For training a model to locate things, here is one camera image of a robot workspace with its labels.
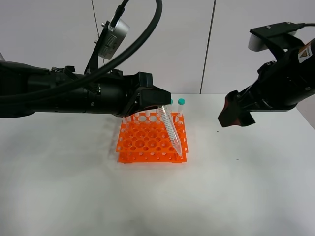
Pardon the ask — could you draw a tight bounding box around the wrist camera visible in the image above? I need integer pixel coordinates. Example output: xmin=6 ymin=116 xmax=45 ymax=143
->
xmin=84 ymin=19 xmax=129 ymax=75
xmin=248 ymin=22 xmax=304 ymax=52

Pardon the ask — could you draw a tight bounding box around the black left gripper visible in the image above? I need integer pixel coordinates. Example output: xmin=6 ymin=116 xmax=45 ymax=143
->
xmin=97 ymin=72 xmax=171 ymax=118

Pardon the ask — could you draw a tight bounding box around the teal-capped test tube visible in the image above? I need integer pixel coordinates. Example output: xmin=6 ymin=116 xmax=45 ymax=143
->
xmin=158 ymin=106 xmax=183 ymax=157

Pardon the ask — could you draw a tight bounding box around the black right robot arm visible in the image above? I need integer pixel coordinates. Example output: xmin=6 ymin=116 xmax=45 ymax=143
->
xmin=218 ymin=40 xmax=315 ymax=127

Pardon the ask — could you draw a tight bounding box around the black left camera cable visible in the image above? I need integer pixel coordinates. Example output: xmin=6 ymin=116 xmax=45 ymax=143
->
xmin=0 ymin=0 xmax=163 ymax=102

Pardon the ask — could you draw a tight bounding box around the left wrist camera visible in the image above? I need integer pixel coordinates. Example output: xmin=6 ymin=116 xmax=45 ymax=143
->
xmin=84 ymin=19 xmax=129 ymax=75

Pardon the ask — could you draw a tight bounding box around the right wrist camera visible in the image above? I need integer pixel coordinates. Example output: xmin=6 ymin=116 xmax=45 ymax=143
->
xmin=248 ymin=22 xmax=304 ymax=52

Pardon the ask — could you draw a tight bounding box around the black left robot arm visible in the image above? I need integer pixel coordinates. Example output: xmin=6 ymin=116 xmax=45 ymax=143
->
xmin=0 ymin=61 xmax=171 ymax=118

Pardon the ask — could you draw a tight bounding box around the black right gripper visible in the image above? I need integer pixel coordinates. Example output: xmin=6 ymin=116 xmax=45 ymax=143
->
xmin=218 ymin=39 xmax=315 ymax=127

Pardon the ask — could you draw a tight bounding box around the orange test tube rack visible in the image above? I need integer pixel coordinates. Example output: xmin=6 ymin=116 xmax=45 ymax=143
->
xmin=116 ymin=112 xmax=189 ymax=164

